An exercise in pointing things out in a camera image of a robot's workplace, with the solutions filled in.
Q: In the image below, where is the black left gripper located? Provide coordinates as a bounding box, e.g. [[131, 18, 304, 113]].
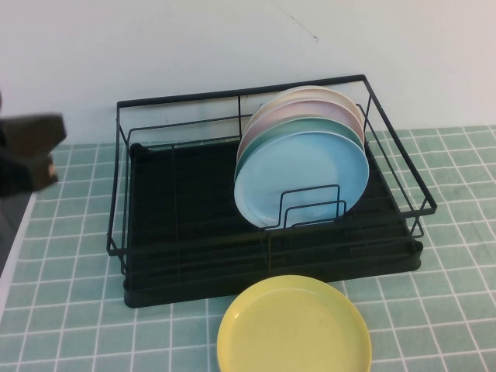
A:
[[0, 112, 68, 199]]

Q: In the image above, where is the light blue plate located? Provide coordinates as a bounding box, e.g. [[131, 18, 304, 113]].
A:
[[233, 130, 370, 229]]

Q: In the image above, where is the green plate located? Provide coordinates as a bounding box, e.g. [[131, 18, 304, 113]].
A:
[[236, 116, 366, 183]]

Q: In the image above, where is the pink plate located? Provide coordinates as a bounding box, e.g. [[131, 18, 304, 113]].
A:
[[236, 98, 366, 162]]

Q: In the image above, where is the cream plate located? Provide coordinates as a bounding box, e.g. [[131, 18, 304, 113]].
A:
[[255, 86, 357, 110], [245, 91, 365, 129]]

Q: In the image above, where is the yellow plate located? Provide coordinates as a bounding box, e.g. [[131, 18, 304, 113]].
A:
[[216, 274, 373, 372]]

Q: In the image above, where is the black plastic drip tray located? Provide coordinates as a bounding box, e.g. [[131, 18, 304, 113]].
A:
[[122, 142, 423, 309]]

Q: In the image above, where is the green tile pattern tablecloth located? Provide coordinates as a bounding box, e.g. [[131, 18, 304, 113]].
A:
[[0, 126, 496, 372]]

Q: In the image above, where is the black wire dish rack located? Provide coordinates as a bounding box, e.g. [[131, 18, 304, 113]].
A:
[[106, 74, 438, 273]]

